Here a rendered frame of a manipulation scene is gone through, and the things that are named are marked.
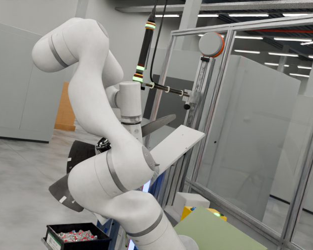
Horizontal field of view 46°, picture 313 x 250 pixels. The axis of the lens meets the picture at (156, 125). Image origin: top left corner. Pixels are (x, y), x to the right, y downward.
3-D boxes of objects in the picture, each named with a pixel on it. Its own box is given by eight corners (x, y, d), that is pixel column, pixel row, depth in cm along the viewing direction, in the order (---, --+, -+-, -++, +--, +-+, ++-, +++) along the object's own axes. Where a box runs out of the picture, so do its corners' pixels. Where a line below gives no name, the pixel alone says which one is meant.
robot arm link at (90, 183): (163, 227, 98) (120, 159, 88) (102, 250, 101) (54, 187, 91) (162, 198, 108) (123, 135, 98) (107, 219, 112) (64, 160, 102)
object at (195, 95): (188, 103, 232) (192, 90, 231) (198, 105, 228) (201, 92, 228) (181, 101, 223) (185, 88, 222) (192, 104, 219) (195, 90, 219)
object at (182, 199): (193, 209, 230) (197, 192, 229) (206, 219, 215) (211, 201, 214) (169, 206, 222) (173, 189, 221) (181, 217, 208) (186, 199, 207)
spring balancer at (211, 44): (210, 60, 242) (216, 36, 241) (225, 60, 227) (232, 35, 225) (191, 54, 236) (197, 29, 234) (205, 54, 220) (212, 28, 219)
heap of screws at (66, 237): (86, 235, 163) (88, 227, 163) (103, 250, 152) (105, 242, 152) (46, 239, 150) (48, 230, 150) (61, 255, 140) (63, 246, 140)
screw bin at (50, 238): (88, 236, 165) (92, 221, 165) (108, 254, 153) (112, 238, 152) (42, 240, 151) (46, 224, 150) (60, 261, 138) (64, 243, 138)
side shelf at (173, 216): (190, 212, 232) (191, 207, 232) (222, 237, 200) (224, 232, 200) (157, 209, 222) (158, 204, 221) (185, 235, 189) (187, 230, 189)
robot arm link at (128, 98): (115, 115, 147) (133, 117, 142) (113, 82, 144) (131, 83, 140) (127, 111, 154) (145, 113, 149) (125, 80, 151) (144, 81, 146)
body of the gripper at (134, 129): (144, 120, 145) (145, 148, 148) (135, 116, 155) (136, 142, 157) (126, 123, 142) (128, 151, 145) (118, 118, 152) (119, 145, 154)
